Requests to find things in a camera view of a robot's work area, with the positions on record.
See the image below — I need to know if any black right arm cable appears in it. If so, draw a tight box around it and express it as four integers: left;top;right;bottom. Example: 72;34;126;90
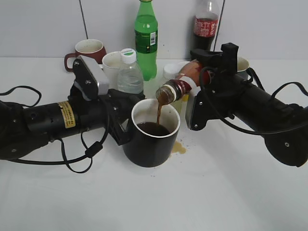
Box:
199;66;308;135

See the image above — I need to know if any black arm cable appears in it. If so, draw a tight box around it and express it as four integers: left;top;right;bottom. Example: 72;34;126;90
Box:
0;85;110;174
199;66;308;135

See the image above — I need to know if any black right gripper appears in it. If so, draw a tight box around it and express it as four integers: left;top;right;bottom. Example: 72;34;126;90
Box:
190;43;239;122

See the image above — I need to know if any dark red ceramic mug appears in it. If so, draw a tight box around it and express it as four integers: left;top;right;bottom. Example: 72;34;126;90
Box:
64;39;107;72

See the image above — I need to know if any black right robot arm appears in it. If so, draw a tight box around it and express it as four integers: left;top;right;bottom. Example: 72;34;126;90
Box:
186;43;308;167

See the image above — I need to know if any black ceramic mug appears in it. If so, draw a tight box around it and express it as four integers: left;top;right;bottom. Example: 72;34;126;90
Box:
123;99;180;167

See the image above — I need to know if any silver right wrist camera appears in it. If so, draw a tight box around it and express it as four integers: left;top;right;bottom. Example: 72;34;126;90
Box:
185;92;206;131

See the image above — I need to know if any large coffee spill stain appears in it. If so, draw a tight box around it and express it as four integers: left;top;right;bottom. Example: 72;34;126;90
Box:
170;141;187;157

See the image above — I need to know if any Nescafe coffee bottle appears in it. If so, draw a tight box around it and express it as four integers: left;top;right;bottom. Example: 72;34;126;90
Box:
156;59;203;105

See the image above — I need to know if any cola bottle red label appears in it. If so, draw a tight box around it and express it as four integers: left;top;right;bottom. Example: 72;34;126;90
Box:
193;0;219;51

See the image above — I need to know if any white ceramic mug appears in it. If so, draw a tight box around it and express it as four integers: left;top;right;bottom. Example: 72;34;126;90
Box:
102;51;121;89

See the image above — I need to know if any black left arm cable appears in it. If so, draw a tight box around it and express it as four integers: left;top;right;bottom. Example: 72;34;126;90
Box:
0;85;110;174

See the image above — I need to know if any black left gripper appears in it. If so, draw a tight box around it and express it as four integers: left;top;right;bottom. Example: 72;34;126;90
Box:
68;86;145;146

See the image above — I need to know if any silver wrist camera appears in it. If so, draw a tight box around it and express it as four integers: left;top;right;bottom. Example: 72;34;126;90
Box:
185;92;206;131
73;55;109;101

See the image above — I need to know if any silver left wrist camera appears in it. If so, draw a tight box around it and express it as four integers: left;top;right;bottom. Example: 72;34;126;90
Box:
73;55;109;101

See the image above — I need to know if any white capped juice bottle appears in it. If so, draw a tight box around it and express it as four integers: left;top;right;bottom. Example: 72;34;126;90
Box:
161;64;182;114

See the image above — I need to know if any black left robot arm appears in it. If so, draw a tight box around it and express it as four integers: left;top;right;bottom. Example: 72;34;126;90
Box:
0;86;145;161

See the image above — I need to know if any yellow paper cup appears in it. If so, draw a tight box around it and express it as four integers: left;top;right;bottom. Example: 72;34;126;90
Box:
177;61;193;102

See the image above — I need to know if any clear water bottle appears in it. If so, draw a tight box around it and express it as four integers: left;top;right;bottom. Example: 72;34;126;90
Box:
117;48;143;94

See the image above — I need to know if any dark grey ceramic mug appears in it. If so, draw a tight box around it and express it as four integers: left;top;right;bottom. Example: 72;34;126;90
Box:
237;56;250;80

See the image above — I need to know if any green soda bottle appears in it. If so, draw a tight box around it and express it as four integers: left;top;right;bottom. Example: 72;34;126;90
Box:
134;0;158;81

